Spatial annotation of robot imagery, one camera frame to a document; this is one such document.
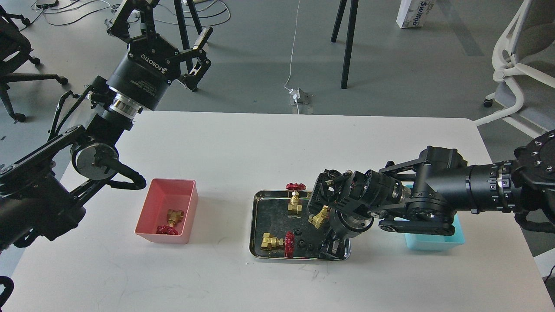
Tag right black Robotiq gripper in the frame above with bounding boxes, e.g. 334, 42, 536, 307
308, 169, 404, 260

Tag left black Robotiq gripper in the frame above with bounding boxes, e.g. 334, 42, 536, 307
106, 0, 214, 111

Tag brass valve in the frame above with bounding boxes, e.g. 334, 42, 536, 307
308, 205, 330, 230
286, 182, 307, 218
156, 209, 185, 235
261, 231, 295, 259

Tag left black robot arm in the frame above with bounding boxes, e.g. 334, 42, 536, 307
0, 0, 213, 250

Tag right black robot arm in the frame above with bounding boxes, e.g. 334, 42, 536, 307
307, 131, 554, 259

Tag small black gear upper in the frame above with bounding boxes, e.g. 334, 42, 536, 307
293, 227, 303, 236

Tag blue plastic box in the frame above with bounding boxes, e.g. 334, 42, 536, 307
398, 184, 465, 250

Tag pink plastic box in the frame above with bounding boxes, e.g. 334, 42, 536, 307
134, 178, 198, 244

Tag white cardboard box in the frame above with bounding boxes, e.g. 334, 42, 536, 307
396, 0, 436, 29

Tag left black tripod legs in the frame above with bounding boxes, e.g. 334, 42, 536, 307
173, 0, 207, 92

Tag black tripod legs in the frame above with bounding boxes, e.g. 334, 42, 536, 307
330, 0, 359, 89
173, 0, 207, 92

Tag metal tray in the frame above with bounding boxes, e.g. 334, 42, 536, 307
249, 190, 351, 261

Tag black office chair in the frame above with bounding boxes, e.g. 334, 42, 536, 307
0, 7, 68, 122

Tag grey floor power socket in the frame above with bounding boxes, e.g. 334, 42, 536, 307
289, 88, 310, 105

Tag right black tripod legs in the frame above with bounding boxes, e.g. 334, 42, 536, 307
330, 0, 359, 89

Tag white office chair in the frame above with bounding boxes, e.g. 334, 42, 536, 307
474, 0, 555, 137

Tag tangled floor cables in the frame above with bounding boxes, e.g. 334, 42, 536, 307
30, 0, 231, 32

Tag white floor cable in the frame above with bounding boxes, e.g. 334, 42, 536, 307
283, 0, 301, 115

